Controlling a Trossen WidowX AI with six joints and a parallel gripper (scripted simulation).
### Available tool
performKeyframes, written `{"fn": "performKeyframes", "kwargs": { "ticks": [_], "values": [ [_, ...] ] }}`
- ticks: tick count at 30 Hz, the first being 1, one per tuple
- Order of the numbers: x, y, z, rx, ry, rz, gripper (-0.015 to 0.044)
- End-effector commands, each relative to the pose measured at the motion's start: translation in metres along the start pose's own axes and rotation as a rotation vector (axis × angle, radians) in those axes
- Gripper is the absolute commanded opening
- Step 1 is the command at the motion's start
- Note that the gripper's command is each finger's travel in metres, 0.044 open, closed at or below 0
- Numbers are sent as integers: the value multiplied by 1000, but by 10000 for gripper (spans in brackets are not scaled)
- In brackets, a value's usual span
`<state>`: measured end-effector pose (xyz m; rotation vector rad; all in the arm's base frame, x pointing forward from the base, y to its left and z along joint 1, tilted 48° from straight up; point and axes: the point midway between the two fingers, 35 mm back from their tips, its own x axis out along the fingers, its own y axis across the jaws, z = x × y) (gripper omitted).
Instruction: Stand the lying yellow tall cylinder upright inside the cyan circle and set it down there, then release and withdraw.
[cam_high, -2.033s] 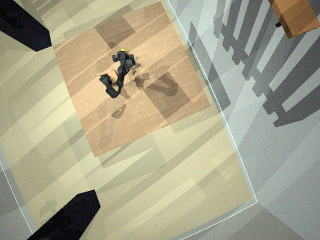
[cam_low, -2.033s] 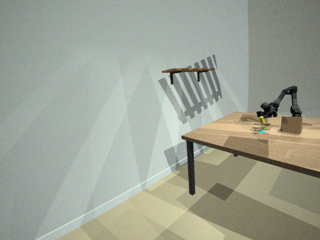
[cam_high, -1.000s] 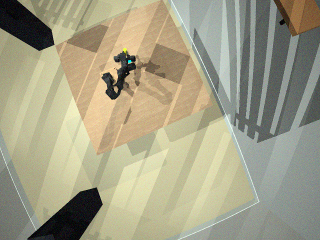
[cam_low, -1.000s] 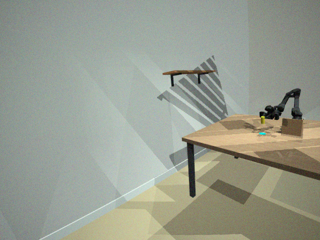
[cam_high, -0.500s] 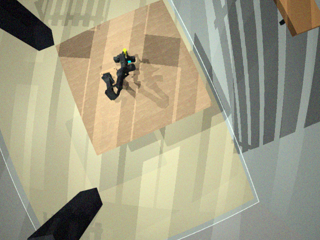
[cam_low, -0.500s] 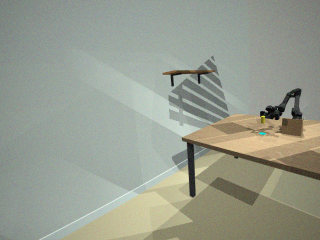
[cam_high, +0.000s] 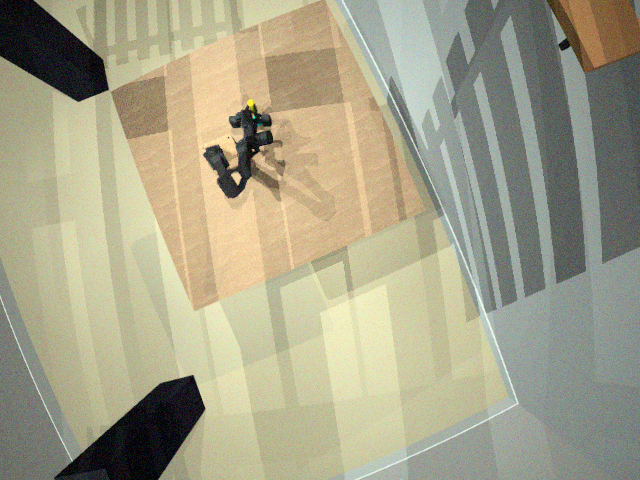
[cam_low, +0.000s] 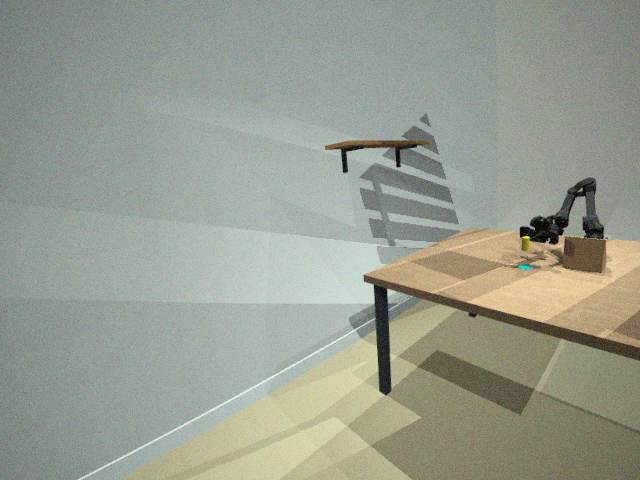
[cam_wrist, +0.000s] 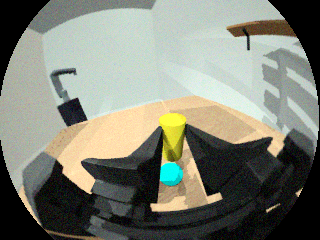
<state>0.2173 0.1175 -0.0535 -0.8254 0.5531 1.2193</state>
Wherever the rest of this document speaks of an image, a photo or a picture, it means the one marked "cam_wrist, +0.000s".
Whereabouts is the yellow cylinder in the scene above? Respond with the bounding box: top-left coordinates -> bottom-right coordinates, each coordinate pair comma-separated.
159,113 -> 185,161

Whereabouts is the cyan circle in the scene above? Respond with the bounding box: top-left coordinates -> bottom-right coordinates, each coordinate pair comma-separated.
160,163 -> 184,187

